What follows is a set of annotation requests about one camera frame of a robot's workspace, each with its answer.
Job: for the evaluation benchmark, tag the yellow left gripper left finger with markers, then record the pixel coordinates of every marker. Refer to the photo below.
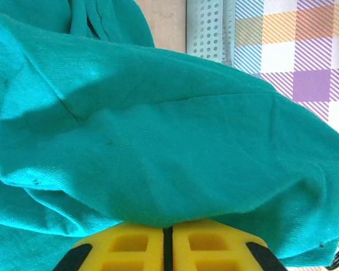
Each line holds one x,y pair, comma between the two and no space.
130,254

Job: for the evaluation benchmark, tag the light blue perforated basket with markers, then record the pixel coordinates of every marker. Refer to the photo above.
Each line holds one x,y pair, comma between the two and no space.
206,28

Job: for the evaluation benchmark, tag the teal t-shirt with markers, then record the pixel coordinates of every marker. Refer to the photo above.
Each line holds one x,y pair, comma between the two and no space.
158,141

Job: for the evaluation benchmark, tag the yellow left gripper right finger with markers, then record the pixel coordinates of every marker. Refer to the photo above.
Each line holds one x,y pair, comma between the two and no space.
214,254

